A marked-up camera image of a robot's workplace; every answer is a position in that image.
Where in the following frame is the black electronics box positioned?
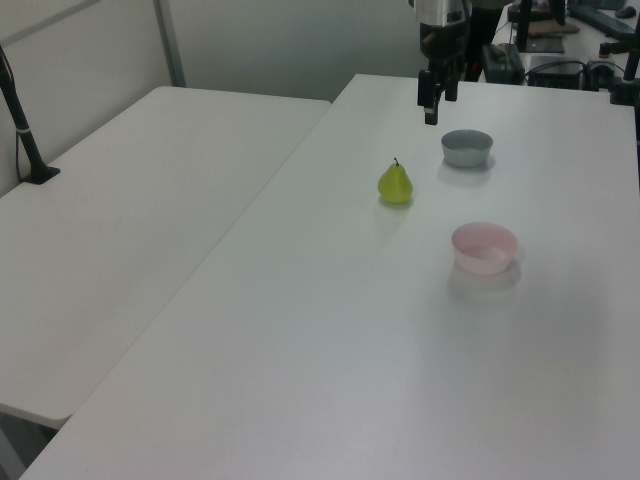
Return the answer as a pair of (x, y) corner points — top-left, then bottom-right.
(526, 53), (587, 89)

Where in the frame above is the black camera stand pole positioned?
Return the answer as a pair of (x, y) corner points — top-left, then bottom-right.
(0, 43), (62, 187)

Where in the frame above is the black equipment case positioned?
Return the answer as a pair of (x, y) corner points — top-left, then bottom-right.
(481, 43), (527, 84)

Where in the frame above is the black clamp stand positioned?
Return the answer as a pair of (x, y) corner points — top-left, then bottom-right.
(598, 39), (640, 107)

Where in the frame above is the white empty table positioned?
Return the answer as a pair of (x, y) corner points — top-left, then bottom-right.
(0, 85), (333, 430)

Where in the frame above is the black keyboard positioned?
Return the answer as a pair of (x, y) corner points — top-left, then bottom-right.
(569, 3), (640, 40)

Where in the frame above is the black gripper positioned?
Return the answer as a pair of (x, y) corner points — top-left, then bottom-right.
(417, 21), (470, 127)

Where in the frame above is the grey bowl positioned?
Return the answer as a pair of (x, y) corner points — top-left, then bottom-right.
(440, 128), (495, 169)

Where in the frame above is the black flat mat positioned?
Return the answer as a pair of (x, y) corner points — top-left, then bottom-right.
(524, 37), (567, 54)

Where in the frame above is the grey metal partition post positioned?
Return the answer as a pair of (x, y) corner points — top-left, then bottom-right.
(152, 0), (188, 89)

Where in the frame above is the black upright post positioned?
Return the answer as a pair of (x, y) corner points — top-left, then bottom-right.
(516, 0), (535, 52)

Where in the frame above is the pink bowl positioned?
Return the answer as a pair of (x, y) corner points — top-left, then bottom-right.
(451, 221), (519, 276)

